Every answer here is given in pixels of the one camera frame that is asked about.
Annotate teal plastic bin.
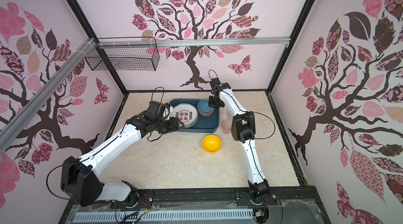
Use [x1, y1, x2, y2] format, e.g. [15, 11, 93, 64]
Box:
[169, 98, 220, 133]

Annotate orange plastic bowl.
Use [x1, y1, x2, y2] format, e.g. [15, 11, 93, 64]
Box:
[199, 111, 214, 117]

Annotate black wire basket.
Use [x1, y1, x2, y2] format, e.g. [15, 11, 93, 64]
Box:
[85, 37, 160, 71]

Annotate aluminium rail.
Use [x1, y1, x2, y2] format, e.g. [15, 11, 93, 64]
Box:
[97, 37, 291, 47]
[1, 38, 96, 153]

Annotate aluminium rail back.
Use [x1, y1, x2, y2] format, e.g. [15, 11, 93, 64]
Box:
[97, 37, 291, 47]

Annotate blue grey plastic bowl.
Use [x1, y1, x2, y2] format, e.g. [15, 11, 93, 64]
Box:
[197, 99, 215, 114]

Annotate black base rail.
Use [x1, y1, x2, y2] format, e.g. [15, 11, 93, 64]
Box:
[59, 186, 331, 224]

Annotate yellow plastic bowl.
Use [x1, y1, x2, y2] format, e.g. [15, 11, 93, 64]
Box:
[202, 135, 222, 154]

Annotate white vented cable duct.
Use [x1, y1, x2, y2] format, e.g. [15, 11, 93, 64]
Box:
[70, 209, 255, 224]

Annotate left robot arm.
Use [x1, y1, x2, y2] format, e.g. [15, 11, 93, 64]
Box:
[60, 101, 184, 208]

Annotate aluminium rail left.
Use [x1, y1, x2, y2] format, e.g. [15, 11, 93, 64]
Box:
[1, 38, 96, 153]

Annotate pinkish clear cup near right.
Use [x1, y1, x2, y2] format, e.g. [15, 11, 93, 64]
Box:
[221, 119, 232, 134]

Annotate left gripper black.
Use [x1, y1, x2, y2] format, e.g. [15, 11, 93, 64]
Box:
[154, 116, 185, 134]

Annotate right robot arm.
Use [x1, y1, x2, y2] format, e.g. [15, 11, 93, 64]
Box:
[208, 77, 270, 204]

